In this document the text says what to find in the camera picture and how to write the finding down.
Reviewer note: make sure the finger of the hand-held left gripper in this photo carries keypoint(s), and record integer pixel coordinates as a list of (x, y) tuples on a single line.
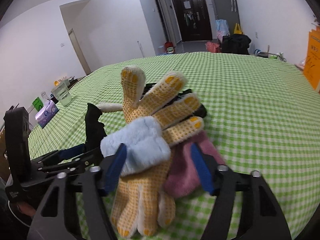
[(75, 163), (71, 152)]

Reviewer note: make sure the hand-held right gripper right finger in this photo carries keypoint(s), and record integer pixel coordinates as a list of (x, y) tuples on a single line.
[(202, 170)]

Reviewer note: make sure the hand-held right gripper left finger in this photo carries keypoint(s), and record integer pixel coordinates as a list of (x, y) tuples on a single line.
[(116, 167)]

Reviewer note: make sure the mauve fluffy headband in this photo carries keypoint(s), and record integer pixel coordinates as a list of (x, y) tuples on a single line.
[(185, 175)]

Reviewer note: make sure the light blue fluffy headband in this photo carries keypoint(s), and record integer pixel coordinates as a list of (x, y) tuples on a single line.
[(136, 145)]

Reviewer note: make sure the black fluffy headband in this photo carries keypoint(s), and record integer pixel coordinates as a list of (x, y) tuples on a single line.
[(94, 127)]

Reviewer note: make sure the yellow dotted knit glove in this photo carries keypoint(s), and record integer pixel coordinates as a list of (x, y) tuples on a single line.
[(140, 200), (155, 100)]

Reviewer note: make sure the black dotted glove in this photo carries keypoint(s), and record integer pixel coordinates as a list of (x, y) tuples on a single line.
[(182, 105)]

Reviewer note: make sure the person's left hand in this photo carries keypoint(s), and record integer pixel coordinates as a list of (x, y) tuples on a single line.
[(26, 208)]

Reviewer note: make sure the purple tissue box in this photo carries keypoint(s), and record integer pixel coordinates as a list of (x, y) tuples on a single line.
[(46, 113)]

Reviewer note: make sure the clear plastic bottle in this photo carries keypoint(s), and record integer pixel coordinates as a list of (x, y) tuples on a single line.
[(44, 97)]

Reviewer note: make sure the glass of water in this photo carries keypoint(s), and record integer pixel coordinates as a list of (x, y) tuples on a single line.
[(62, 96)]

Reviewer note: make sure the low side table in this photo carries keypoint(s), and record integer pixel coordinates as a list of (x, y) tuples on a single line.
[(73, 80)]

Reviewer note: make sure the green checked tablecloth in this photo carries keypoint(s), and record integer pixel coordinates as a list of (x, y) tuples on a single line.
[(250, 105)]

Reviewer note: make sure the white standing pole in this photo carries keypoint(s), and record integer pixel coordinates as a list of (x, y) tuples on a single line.
[(140, 48)]

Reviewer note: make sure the pink plastic bag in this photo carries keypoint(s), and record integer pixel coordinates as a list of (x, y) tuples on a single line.
[(213, 47)]

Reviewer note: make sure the red bin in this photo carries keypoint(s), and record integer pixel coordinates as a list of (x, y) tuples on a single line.
[(170, 44)]

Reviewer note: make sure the black bag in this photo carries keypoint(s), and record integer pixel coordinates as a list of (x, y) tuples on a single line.
[(236, 44)]

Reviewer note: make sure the light blue patterned bag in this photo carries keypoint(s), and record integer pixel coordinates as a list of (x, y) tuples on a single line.
[(222, 31)]

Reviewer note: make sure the yellow tote bag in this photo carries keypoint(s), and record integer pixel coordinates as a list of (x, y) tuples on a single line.
[(238, 29)]

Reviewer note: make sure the dark entrance door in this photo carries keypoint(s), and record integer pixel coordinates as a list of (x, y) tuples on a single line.
[(192, 15)]

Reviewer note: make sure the orange book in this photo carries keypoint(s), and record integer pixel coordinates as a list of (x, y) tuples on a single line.
[(313, 60)]

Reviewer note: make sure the grey refrigerator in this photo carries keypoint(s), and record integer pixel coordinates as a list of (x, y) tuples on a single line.
[(225, 7)]

